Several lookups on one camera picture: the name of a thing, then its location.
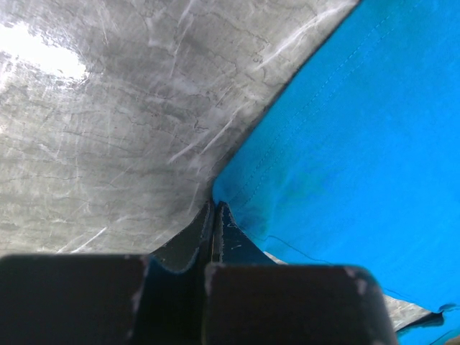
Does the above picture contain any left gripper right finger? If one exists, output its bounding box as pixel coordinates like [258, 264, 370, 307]
[203, 203, 397, 344]

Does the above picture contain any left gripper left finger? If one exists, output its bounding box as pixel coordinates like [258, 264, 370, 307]
[1, 201, 214, 344]

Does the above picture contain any blue t shirt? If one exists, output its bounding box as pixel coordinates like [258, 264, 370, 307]
[213, 1, 459, 344]

